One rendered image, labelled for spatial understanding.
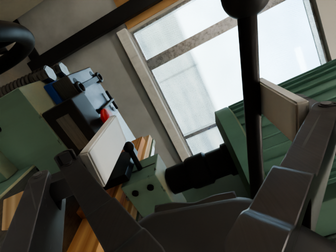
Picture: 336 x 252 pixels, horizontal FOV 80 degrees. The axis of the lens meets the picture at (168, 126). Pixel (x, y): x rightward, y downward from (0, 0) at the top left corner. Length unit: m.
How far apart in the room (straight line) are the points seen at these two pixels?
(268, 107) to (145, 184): 0.25
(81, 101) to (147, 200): 0.21
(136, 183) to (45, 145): 0.15
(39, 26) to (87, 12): 0.42
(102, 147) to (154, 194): 0.23
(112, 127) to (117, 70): 1.61
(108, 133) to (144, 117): 1.62
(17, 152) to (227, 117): 0.31
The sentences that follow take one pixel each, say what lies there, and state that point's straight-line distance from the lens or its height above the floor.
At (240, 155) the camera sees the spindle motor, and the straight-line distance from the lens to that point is 0.30.
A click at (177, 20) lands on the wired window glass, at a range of 1.80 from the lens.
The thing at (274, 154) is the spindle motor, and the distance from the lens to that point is 0.31.
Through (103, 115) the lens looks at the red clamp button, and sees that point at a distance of 0.30.
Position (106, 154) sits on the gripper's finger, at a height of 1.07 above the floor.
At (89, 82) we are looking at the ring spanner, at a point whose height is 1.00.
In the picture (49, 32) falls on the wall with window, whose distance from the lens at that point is 2.03.
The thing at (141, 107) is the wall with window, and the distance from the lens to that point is 1.78.
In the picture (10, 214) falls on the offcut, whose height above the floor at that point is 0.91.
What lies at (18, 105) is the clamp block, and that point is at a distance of 0.32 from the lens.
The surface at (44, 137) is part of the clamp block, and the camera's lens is 0.32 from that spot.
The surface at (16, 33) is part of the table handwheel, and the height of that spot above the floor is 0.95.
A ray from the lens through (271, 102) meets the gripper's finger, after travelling 0.17.
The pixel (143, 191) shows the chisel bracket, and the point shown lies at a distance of 0.37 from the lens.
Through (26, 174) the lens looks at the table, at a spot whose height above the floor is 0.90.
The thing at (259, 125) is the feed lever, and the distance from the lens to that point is 0.19.
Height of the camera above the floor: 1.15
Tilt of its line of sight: 12 degrees down
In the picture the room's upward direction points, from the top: 66 degrees clockwise
